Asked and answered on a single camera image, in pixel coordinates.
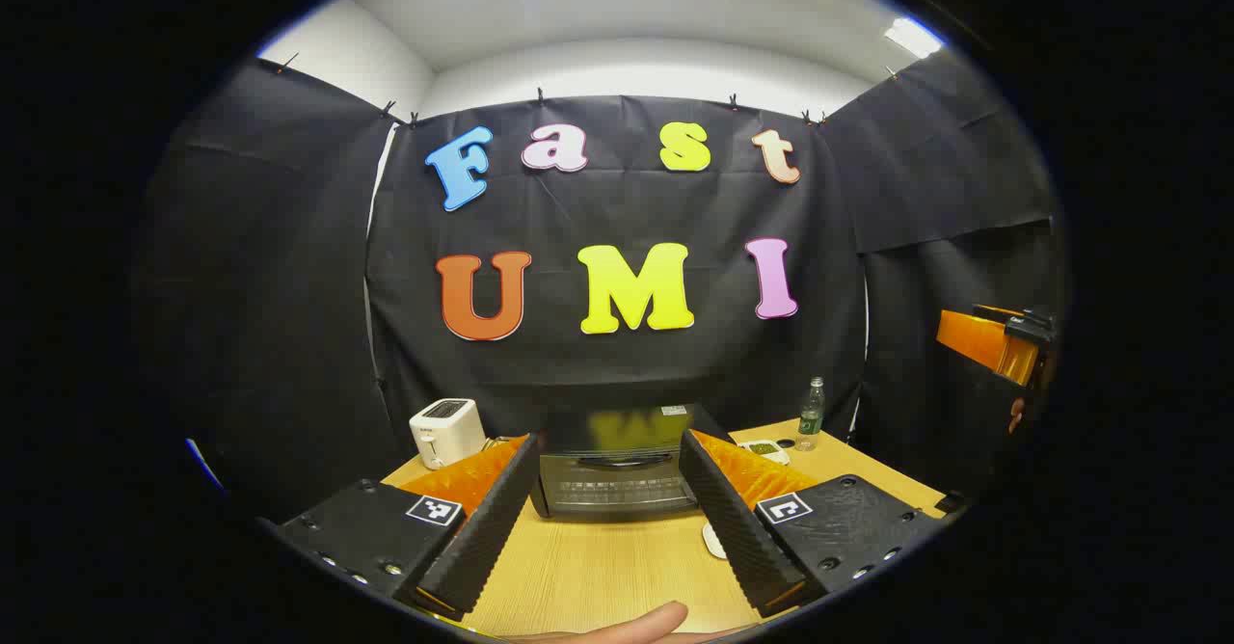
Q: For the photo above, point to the white toaster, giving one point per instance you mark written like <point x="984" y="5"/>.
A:
<point x="443" y="432"/>

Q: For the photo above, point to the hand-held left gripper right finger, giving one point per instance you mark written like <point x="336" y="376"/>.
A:
<point x="733" y="528"/>

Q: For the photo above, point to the black electric oven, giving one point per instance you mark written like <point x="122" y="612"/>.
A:
<point x="617" y="437"/>

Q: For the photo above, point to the metal oven rack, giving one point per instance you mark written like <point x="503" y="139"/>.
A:
<point x="617" y="495"/>

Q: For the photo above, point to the white square plate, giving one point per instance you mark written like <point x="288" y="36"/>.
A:
<point x="713" y="540"/>

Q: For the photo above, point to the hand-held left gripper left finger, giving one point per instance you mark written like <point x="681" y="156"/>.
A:
<point x="482" y="538"/>

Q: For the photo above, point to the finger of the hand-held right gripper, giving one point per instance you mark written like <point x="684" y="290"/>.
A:
<point x="983" y="340"/>

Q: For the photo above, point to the ceiling light panel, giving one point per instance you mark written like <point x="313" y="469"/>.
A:
<point x="912" y="37"/>

